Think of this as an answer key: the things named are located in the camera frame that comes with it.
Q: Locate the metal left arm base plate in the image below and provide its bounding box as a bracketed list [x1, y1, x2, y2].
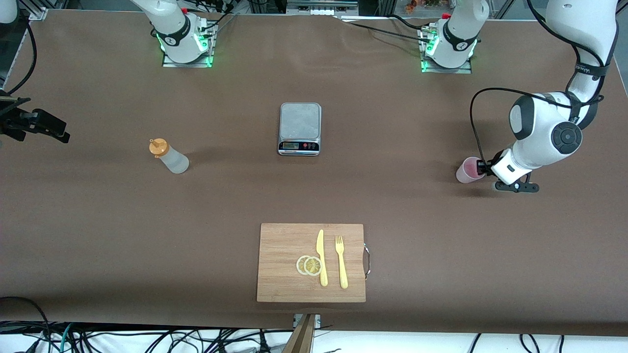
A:
[420, 27, 473, 75]

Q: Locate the teal cable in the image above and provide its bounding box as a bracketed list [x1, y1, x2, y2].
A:
[59, 323, 74, 353]

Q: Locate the yellow plastic knife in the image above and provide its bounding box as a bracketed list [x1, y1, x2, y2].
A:
[316, 229, 329, 287]

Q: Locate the wooden cutting board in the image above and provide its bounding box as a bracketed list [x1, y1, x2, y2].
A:
[256, 223, 371, 303]

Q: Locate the silver digital kitchen scale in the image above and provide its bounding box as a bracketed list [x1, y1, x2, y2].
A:
[278, 102, 322, 156]

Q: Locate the pink plastic cup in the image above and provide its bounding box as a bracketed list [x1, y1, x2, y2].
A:
[456, 157, 486, 184]

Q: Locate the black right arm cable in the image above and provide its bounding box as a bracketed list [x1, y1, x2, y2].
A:
[0, 15, 38, 95]

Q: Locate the yellow plastic fork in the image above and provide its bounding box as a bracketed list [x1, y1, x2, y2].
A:
[335, 235, 349, 289]

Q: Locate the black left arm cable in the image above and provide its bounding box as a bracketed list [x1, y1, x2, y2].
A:
[470, 0, 614, 167]

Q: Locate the aluminium frame profile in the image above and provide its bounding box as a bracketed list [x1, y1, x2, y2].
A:
[17, 0, 50, 21]

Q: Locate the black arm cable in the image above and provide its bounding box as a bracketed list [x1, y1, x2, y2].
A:
[0, 15, 38, 95]
[470, 0, 614, 167]

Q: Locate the translucent squeeze bottle orange cap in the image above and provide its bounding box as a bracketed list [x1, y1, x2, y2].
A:
[149, 138, 190, 175]

